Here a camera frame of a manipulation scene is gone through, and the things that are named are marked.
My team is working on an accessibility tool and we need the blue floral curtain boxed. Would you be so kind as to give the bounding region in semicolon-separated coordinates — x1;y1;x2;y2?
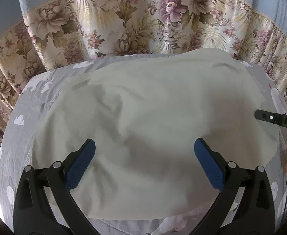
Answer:
0;0;287;145

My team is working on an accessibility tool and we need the pale green large garment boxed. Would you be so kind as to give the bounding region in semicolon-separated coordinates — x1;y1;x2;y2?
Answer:
32;48;279;220

